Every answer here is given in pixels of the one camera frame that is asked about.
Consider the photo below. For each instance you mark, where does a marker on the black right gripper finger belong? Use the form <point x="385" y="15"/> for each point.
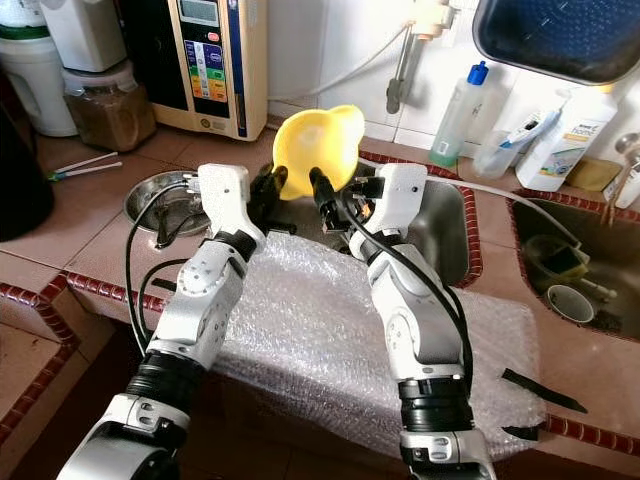
<point x="328" y="200"/>

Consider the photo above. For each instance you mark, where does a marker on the yellow plastic bowl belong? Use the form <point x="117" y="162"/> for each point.
<point x="320" y="140"/>

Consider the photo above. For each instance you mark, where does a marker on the stainless steel dish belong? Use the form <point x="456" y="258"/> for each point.
<point x="145" y="195"/>

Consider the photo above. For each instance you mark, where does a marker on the white plastic chopstick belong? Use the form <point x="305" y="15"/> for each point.
<point x="86" y="171"/>
<point x="80" y="163"/>

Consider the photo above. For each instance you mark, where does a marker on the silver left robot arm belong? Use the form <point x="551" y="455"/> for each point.
<point x="195" y="300"/>

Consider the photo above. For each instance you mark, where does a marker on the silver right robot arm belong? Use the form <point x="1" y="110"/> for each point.
<point x="415" y="320"/>

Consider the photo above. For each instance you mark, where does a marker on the stainless steel sink basin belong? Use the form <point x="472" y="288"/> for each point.
<point x="445" y="225"/>
<point x="540" y="225"/>

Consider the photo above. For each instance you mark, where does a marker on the soap bottle blue cap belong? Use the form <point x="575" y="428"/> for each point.
<point x="455" y="120"/>

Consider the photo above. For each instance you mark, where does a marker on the short black tape strip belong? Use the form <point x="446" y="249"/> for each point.
<point x="523" y="433"/>
<point x="162" y="285"/>

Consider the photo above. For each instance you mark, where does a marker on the clear plastic cup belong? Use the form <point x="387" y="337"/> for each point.
<point x="495" y="160"/>

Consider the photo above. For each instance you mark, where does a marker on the clear bubble wrap sheet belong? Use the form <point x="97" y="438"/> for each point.
<point x="310" y="340"/>

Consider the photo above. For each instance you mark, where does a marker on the beige water ionizer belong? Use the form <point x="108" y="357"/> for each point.
<point x="210" y="60"/>

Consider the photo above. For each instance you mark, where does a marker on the blue white toothbrush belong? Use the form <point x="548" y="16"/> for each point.
<point x="525" y="128"/>

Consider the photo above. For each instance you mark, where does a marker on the glass jar brown powder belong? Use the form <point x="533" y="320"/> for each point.
<point x="110" y="120"/>

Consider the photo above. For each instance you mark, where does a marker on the white detergent bottle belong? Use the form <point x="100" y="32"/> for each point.
<point x="565" y="145"/>

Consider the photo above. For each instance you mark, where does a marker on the small bowl green sponge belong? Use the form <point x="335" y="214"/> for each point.
<point x="555" y="265"/>

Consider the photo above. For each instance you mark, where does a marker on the yellow sponge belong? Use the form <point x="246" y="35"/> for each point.
<point x="595" y="176"/>

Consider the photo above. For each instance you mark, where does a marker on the white mug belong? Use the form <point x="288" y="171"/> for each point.
<point x="570" y="305"/>

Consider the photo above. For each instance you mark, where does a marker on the black round kettle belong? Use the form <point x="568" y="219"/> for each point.
<point x="20" y="170"/>

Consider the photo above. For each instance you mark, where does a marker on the white plastic container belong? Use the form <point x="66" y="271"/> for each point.
<point x="80" y="35"/>

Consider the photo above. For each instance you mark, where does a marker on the dark blue tray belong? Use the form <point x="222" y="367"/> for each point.
<point x="560" y="35"/>

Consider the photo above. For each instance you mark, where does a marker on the white jug green band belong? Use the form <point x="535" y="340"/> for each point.
<point x="30" y="85"/>

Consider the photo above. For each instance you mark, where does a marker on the chrome sink faucet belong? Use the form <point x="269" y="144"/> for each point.
<point x="628" y="150"/>

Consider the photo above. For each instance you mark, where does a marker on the long black tape strip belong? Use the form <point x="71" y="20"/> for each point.
<point x="545" y="390"/>

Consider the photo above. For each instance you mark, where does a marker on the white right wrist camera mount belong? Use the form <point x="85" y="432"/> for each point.
<point x="400" y="195"/>

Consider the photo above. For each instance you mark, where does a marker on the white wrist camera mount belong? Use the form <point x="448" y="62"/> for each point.
<point x="225" y="200"/>
<point x="400" y="195"/>

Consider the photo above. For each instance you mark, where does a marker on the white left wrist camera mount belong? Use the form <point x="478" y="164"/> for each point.
<point x="225" y="200"/>

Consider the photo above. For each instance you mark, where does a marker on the chrome wall tap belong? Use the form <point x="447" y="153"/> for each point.
<point x="400" y="75"/>

